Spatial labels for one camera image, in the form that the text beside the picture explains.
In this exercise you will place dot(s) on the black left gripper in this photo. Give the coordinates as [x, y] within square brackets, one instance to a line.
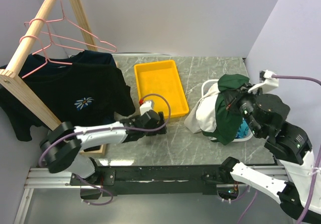
[161, 130]

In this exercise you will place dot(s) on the blue shark print cloth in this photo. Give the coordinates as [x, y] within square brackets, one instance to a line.
[242, 131]

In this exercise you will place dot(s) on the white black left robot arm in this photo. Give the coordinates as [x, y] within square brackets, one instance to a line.
[61, 149]

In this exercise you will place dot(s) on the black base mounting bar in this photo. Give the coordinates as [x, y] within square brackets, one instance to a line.
[124, 180]

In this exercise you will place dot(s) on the white plastic basket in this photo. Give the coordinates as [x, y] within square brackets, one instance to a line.
[206, 86]

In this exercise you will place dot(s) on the yellow plastic tray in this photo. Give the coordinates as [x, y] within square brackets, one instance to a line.
[162, 78]

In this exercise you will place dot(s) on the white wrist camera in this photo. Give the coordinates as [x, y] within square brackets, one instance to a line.
[145, 106]
[266, 84]

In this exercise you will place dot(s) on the pink wire hanger rear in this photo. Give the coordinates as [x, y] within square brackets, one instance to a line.
[83, 27]

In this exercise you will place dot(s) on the black daisy t shirt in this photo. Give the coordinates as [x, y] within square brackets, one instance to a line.
[84, 94]

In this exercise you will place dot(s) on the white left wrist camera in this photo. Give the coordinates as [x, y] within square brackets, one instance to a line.
[145, 106]

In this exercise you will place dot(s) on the green and white t shirt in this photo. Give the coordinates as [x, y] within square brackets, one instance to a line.
[210, 117]

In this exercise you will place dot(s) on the aluminium rail frame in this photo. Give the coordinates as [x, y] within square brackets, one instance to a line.
[40, 178]

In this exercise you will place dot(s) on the pink wire hanger front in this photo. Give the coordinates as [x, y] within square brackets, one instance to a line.
[47, 59]

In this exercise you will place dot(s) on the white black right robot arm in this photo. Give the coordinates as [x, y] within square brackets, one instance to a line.
[266, 116]

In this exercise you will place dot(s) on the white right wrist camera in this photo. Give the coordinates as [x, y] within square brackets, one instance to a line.
[266, 84]

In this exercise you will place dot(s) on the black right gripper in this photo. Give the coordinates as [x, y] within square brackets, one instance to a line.
[230, 96]

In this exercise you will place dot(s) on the wooden clothes rack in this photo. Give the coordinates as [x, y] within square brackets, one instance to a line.
[10, 75]

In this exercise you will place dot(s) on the dark navy t shirt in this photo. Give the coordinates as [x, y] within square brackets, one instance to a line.
[85, 56]

